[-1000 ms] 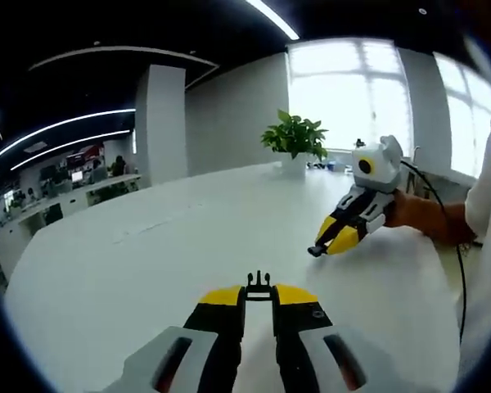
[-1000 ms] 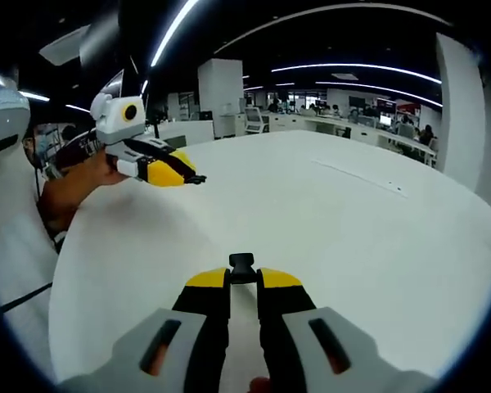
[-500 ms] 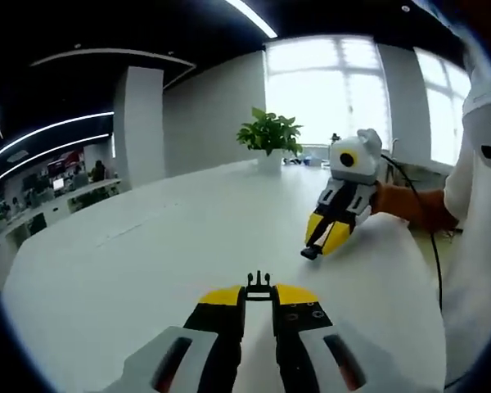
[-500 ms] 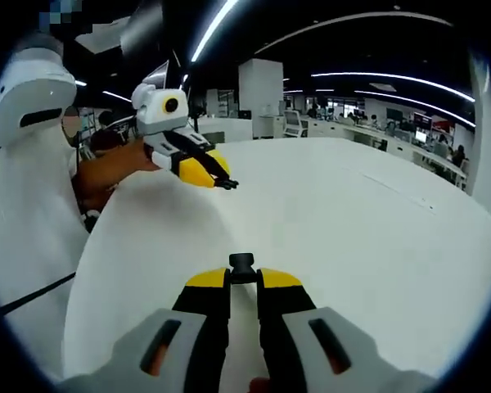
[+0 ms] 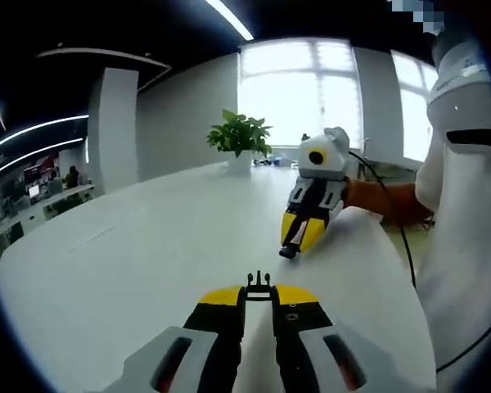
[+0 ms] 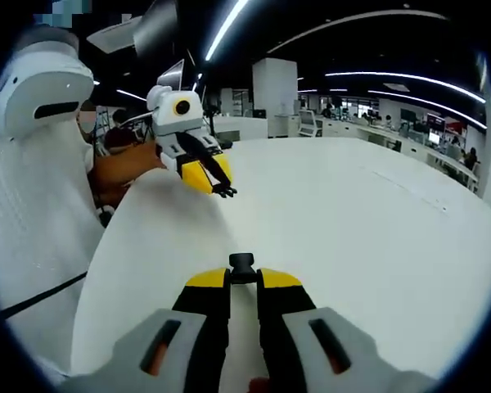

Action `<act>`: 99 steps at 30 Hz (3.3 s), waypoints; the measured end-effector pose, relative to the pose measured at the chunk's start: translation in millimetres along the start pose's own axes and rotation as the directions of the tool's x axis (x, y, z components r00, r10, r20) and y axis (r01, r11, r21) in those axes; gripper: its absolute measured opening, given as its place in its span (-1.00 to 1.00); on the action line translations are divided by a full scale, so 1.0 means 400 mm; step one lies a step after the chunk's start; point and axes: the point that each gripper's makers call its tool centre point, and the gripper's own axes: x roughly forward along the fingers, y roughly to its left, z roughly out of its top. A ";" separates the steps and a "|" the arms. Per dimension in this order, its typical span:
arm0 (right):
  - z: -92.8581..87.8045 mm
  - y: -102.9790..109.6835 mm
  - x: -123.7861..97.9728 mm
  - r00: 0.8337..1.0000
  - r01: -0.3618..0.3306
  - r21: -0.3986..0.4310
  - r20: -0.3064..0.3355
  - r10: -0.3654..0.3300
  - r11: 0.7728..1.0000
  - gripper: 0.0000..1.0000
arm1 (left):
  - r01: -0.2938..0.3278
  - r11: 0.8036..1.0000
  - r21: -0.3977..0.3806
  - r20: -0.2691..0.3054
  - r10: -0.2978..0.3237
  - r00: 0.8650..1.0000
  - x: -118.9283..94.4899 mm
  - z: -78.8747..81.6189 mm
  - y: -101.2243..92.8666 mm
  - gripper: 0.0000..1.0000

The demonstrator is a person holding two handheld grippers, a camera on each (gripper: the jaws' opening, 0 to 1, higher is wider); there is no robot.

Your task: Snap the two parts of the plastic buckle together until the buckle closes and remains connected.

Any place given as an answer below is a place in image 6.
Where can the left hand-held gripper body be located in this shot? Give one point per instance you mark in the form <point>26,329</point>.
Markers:
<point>168,116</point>

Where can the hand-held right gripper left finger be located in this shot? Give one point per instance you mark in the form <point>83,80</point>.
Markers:
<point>176,348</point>

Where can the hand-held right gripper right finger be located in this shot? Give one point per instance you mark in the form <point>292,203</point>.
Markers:
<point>311,348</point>

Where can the black plastic buckle pronged part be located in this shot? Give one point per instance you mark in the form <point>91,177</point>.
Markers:
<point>225,191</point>

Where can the black plastic buckle socket part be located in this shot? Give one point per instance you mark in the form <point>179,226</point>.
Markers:
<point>241,266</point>

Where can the white office chair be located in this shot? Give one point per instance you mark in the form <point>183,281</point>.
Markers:
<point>309,123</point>

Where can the white ceiling air conditioner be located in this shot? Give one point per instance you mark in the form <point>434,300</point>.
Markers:
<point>114,34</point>

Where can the white ceiling light strip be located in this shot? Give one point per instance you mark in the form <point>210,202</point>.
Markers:
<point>409,79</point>
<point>225,28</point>
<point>425,104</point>

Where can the white chest-worn device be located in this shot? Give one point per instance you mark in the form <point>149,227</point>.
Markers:
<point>37,86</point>

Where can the row of white office desks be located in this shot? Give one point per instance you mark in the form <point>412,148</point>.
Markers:
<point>413,143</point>

